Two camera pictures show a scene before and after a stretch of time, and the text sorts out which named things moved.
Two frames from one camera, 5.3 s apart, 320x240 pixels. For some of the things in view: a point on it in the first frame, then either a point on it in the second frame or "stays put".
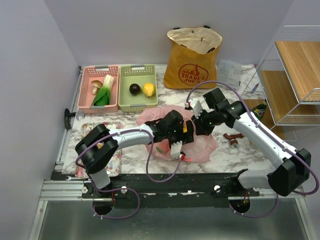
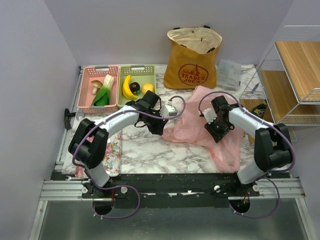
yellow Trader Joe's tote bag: [191, 63] stays put
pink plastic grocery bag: [203, 148] -> [189, 127]
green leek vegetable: [103, 99] stays put
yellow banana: [185, 129] -> [127, 92]
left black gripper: [186, 137] -> [159, 128]
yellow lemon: [148, 89] stays put
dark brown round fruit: [134, 88] stays put
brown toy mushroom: [97, 85] stays put
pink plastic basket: [98, 89] stays put
